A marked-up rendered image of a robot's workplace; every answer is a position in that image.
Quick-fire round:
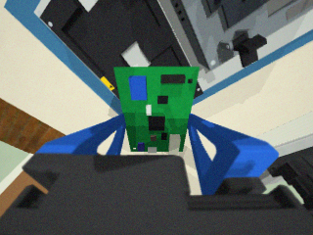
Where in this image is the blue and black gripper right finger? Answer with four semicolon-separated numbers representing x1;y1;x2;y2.
187;114;279;195

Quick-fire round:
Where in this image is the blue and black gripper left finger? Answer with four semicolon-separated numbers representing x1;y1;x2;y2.
35;114;126;155

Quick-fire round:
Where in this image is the green circuit board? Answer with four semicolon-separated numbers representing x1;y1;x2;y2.
113;67;200;155

